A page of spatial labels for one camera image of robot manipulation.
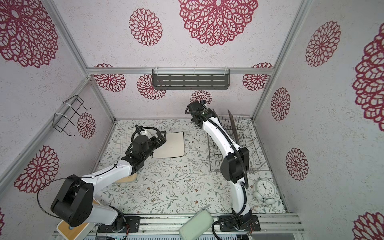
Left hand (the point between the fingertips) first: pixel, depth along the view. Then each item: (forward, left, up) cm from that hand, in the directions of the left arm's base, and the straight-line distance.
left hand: (162, 136), depth 86 cm
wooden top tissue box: (-45, +33, -12) cm, 57 cm away
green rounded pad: (-43, -19, -16) cm, 50 cm away
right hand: (+9, -26, +5) cm, 28 cm away
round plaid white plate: (+10, +32, -18) cm, 38 cm away
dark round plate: (+7, -43, -1) cm, 44 cm away
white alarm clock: (-26, -57, -15) cm, 65 cm away
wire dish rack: (+14, -59, -21) cm, 64 cm away
